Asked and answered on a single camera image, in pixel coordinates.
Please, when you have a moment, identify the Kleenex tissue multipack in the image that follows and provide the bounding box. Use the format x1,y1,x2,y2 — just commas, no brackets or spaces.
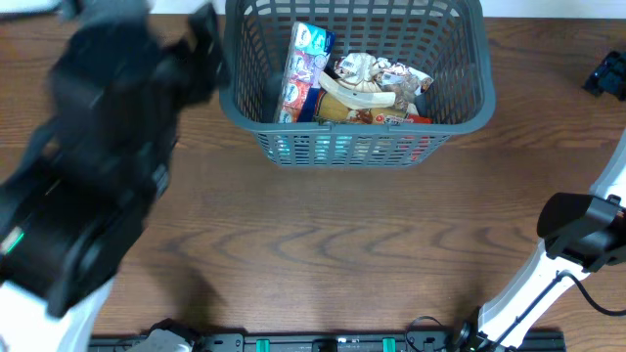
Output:
274,22,335,123

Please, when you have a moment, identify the orange San Remo pasta pack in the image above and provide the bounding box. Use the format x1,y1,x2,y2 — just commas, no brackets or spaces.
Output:
314,90,432,125

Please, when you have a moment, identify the beige snack bag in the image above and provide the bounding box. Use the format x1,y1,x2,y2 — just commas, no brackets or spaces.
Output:
319,53,396,110

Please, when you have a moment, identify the white brown snack bag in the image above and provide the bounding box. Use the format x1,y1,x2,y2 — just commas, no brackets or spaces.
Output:
375,58,434,112

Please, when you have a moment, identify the teal snack bar wrapper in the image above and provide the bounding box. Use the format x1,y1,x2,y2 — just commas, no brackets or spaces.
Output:
268,135,352,166

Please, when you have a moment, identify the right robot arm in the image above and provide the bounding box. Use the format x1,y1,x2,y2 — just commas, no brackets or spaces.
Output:
455,138,625,351

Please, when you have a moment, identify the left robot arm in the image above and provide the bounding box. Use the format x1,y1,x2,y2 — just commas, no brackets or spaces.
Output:
1,1,229,351

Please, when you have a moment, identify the grey plastic basket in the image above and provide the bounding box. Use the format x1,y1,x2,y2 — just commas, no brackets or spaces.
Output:
220,0,496,167

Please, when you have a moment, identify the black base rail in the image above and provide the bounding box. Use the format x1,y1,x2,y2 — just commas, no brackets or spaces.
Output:
87,321,567,352

